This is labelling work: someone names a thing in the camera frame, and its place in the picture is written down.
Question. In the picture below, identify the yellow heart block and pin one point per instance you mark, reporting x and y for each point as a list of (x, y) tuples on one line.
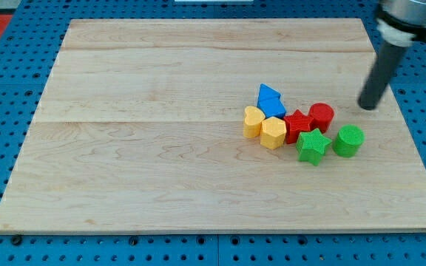
[(252, 121)]

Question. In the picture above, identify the yellow hexagon block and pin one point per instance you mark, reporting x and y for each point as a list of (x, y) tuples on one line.
[(273, 131)]

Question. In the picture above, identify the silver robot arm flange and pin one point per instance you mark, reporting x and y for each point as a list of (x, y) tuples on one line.
[(401, 22)]

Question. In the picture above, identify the red cylinder block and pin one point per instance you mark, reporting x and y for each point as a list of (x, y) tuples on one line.
[(322, 115)]

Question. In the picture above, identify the green cylinder block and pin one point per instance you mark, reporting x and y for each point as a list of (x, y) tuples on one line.
[(348, 140)]

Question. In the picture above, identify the light wooden board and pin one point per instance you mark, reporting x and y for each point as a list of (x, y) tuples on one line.
[(139, 131)]

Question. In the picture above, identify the red star block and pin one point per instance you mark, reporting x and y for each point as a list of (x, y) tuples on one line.
[(296, 123)]

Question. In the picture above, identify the blue cube block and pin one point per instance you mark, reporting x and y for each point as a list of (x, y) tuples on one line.
[(272, 107)]

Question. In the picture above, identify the blue triangle block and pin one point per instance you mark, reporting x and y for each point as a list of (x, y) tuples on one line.
[(267, 93)]

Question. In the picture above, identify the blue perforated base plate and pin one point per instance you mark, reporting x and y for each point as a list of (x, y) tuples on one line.
[(28, 48)]

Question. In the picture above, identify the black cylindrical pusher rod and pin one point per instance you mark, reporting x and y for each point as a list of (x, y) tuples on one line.
[(382, 71)]

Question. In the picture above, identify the green star block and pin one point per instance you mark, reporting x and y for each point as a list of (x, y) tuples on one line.
[(312, 146)]

